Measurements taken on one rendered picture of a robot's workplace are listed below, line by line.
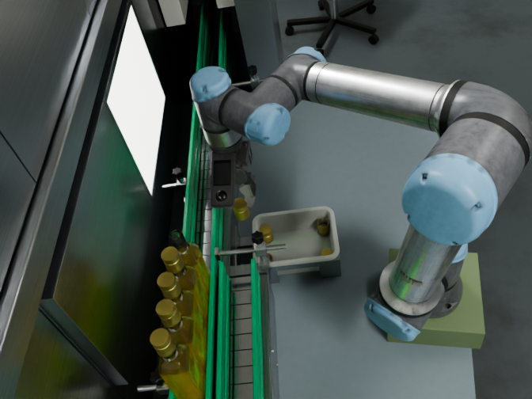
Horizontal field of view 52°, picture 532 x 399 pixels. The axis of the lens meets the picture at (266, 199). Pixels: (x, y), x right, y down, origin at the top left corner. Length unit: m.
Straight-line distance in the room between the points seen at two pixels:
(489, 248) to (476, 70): 1.21
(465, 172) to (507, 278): 1.71
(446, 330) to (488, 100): 0.64
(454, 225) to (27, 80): 0.70
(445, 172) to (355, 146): 1.07
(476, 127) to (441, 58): 2.64
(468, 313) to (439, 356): 0.12
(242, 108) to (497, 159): 0.44
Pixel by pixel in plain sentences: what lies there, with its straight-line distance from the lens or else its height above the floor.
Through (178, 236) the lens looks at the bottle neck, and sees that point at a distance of 1.13.
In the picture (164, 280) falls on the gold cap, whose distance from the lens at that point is 1.03.
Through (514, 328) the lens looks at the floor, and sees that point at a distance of 2.30.
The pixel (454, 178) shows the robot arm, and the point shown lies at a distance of 0.71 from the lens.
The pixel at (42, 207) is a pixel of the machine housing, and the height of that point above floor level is 1.39.
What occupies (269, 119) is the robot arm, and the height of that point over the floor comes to 1.38.
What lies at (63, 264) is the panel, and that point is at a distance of 0.93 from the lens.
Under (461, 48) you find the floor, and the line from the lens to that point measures 3.48.
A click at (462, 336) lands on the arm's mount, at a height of 0.81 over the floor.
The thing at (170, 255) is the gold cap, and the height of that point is 1.16.
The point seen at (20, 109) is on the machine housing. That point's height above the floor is 1.49.
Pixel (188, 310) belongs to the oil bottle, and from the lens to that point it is 1.08.
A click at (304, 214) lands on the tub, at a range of 1.48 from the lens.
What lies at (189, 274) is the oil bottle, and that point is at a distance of 1.11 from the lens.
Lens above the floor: 1.99
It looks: 49 degrees down
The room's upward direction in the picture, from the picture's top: 13 degrees counter-clockwise
